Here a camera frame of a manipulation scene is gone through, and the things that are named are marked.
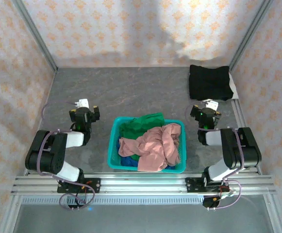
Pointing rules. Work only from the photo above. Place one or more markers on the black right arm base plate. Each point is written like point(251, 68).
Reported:
point(194, 185)

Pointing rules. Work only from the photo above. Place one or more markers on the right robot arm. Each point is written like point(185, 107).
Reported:
point(242, 150)

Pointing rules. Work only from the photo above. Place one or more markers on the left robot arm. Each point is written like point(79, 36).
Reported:
point(46, 155)

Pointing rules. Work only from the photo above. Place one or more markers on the pink t-shirt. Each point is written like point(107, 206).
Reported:
point(160, 145)

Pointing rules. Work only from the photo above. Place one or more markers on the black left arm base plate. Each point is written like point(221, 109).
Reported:
point(94, 185)

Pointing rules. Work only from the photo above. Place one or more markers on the black folded t-shirt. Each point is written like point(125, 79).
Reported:
point(208, 82)

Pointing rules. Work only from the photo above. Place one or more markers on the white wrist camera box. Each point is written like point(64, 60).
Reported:
point(83, 103)
point(212, 104)

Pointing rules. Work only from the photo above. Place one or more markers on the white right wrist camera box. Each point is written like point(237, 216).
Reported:
point(212, 104)

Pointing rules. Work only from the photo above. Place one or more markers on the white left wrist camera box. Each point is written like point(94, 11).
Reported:
point(83, 103)

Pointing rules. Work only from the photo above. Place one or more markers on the white folded t-shirt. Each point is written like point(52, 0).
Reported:
point(234, 91)

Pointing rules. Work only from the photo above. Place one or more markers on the aluminium frame post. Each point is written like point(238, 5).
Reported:
point(251, 34)
point(36, 34)

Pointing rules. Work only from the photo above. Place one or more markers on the aluminium frame leg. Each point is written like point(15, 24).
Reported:
point(275, 213)
point(9, 213)

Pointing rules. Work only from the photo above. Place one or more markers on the blue t-shirt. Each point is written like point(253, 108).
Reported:
point(127, 161)

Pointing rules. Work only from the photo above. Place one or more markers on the green t-shirt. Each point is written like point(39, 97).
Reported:
point(140, 123)

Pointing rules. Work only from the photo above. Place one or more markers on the aluminium mounting rail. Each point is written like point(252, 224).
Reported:
point(143, 184)

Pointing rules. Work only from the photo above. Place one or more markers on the teal plastic basket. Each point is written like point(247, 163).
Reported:
point(112, 145)

